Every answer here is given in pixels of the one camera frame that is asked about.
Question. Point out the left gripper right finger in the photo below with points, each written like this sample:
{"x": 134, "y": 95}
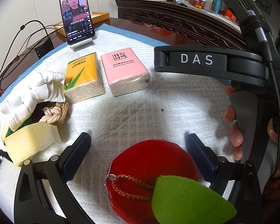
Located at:
{"x": 218, "y": 171}

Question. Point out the yellow green scrub sponge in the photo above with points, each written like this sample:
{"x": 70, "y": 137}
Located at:
{"x": 7, "y": 131}

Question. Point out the smartphone on stand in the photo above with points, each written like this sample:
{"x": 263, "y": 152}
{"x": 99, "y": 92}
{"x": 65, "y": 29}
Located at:
{"x": 76, "y": 6}

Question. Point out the yellow tissue pack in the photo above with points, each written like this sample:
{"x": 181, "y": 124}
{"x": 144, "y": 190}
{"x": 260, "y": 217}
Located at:
{"x": 83, "y": 79}

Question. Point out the red plush apple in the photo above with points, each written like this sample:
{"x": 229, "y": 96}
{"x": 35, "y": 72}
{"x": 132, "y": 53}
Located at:
{"x": 156, "y": 181}

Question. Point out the yellow cardboard box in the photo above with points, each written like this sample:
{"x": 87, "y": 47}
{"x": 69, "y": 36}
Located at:
{"x": 93, "y": 18}

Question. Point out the person's right hand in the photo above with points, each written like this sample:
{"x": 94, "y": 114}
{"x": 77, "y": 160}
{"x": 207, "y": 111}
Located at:
{"x": 236, "y": 137}

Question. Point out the pink tissue pack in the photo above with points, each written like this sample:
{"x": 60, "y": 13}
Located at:
{"x": 125, "y": 73}

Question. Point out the blue underpad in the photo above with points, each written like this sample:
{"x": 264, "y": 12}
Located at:
{"x": 129, "y": 34}

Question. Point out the white foam block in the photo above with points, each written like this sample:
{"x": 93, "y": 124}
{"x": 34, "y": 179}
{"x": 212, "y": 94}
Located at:
{"x": 8, "y": 180}

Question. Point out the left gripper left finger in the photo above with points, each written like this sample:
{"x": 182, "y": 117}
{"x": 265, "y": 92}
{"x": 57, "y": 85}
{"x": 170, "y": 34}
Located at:
{"x": 32, "y": 204}

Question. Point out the white rolled cloth glove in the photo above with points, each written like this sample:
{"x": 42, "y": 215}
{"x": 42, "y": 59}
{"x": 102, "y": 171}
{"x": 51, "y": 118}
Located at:
{"x": 36, "y": 88}

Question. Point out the pale yellow sponge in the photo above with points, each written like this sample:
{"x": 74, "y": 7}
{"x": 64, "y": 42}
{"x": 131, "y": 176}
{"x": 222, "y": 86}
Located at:
{"x": 29, "y": 140}

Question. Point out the black power adapter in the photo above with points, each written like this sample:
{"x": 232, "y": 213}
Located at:
{"x": 44, "y": 47}

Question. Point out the white quilted pad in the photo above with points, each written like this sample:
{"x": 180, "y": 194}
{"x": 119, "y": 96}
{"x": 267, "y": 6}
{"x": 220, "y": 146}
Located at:
{"x": 173, "y": 105}

